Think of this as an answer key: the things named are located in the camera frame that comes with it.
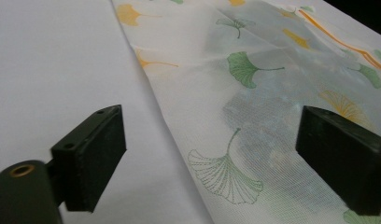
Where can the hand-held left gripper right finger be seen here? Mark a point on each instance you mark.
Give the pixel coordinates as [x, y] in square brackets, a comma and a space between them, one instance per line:
[344, 155]

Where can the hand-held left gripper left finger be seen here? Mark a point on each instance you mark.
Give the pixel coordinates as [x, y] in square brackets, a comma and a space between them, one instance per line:
[86, 161]

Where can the white leaf-print mesh laundry bag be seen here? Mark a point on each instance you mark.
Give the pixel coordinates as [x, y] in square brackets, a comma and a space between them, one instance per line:
[210, 93]

